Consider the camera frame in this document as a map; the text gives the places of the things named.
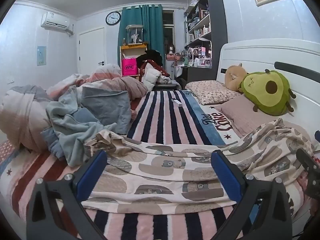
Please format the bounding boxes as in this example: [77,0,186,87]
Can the clear display case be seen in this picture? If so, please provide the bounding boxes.
[126,25,144,45]

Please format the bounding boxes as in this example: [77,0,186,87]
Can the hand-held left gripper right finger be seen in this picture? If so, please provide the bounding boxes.
[211,150,293,240]

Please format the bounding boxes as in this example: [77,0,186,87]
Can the white door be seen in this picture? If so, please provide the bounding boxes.
[78,27,105,74]

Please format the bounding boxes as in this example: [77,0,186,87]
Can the dark bookshelf with items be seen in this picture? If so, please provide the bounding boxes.
[184,0,228,83]

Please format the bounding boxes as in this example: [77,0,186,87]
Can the floral pillow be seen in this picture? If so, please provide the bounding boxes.
[185,80,242,105]

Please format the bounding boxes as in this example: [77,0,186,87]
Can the pink and white duvet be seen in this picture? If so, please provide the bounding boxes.
[0,64,148,153]

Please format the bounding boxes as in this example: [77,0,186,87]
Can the white bed headboard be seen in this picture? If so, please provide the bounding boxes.
[216,39,320,153]

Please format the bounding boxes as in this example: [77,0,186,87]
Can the brown plush toy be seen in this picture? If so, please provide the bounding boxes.
[224,64,248,92]

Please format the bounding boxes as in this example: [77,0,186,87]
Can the bear print pants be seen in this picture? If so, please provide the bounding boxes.
[84,119,315,214]

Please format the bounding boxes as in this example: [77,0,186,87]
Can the window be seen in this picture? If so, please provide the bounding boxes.
[162,9,175,53]

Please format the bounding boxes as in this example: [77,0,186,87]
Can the yellow storage shelf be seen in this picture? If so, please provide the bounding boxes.
[120,43,148,78]

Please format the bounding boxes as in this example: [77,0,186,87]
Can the green avocado plush toy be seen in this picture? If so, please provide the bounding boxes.
[237,69,297,117]

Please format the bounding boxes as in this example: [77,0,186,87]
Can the pink pillow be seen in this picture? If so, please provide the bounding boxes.
[214,94,285,138]

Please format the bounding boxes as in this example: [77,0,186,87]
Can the round wall clock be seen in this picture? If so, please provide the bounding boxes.
[105,11,121,26]

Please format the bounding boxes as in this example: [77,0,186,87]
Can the light blue garment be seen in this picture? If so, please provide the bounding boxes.
[41,85,113,167]

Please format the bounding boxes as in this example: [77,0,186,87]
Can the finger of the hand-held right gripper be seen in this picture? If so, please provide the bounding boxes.
[297,149,320,174]

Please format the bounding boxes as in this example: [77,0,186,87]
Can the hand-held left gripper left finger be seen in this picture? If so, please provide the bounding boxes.
[26,150,108,240]

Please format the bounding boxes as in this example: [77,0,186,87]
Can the small blue wall poster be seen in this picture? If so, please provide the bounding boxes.
[37,46,47,66]

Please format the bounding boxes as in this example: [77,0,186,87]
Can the black garment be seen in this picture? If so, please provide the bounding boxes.
[136,49,164,67]

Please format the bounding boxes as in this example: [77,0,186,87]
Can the grey-blue garment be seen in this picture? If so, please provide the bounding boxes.
[80,86,132,135]

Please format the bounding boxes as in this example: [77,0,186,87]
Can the striped plush blanket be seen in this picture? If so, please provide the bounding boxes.
[0,89,320,240]

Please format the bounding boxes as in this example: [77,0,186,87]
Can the white air conditioner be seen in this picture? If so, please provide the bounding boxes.
[41,12,75,36]

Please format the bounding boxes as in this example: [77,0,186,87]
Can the teal curtain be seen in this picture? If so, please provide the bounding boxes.
[117,4,165,63]

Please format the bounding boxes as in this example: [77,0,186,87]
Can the red and white jacket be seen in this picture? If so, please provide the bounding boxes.
[139,59,171,91]

